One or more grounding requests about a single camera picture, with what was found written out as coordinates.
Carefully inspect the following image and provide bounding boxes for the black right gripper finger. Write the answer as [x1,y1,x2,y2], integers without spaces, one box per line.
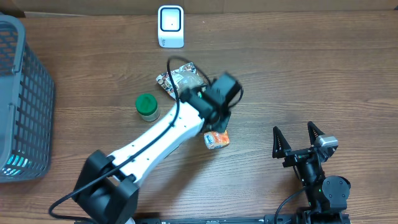
[307,121,325,145]
[272,126,292,159]

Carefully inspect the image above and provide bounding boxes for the orange snack pack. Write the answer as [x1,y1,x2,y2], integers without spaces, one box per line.
[204,131,230,150]

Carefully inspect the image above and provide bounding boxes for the beige brown snack pouch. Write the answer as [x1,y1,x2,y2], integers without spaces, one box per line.
[156,62,205,99]

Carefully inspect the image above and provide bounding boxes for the green lid jar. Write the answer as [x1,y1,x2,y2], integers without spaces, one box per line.
[135,93,160,122]

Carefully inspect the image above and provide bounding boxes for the teal snack packet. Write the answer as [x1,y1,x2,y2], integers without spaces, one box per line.
[2,154,27,176]

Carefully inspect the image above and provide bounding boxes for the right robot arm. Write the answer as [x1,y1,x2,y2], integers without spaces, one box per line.
[272,121,351,224]

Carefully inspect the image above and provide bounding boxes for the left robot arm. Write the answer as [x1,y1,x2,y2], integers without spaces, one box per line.
[72,73,242,223]

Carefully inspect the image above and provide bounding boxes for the grey plastic mesh basket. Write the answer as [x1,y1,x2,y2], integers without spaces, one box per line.
[1,15,55,183]

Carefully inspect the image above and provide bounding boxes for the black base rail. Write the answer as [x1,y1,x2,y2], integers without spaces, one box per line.
[133,213,352,224]

